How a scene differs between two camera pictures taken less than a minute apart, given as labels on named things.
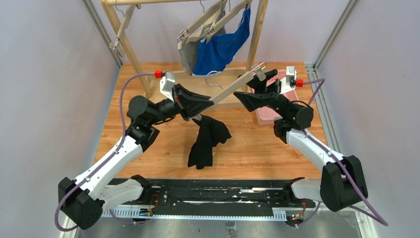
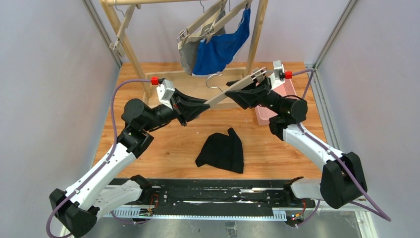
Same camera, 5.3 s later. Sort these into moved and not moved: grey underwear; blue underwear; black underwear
Moved: black underwear
Not moved: grey underwear; blue underwear
